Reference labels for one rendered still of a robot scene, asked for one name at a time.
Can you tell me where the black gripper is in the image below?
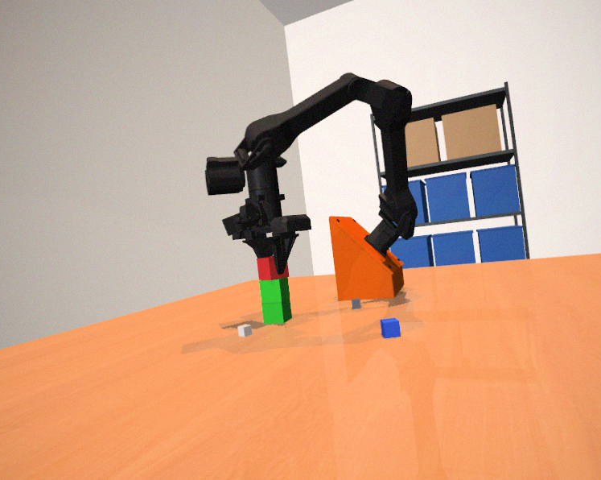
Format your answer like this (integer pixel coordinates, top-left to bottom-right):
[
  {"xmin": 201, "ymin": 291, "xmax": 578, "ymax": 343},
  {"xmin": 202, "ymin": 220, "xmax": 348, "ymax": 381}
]
[{"xmin": 232, "ymin": 188, "xmax": 311, "ymax": 275}]

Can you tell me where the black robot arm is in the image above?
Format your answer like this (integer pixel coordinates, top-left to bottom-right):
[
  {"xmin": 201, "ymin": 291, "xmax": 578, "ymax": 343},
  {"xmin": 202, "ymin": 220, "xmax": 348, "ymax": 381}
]
[{"xmin": 205, "ymin": 72, "xmax": 418, "ymax": 256}]

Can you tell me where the green block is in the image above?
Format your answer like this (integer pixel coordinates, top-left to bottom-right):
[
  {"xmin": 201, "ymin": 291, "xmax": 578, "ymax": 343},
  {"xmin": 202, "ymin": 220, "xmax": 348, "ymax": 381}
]
[
  {"xmin": 261, "ymin": 298, "xmax": 292, "ymax": 325},
  {"xmin": 259, "ymin": 277, "xmax": 290, "ymax": 303}
]

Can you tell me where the blue block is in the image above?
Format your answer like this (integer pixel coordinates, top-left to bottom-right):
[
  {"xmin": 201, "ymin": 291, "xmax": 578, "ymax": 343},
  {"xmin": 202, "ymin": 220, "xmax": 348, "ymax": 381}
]
[{"xmin": 380, "ymin": 317, "xmax": 401, "ymax": 338}]

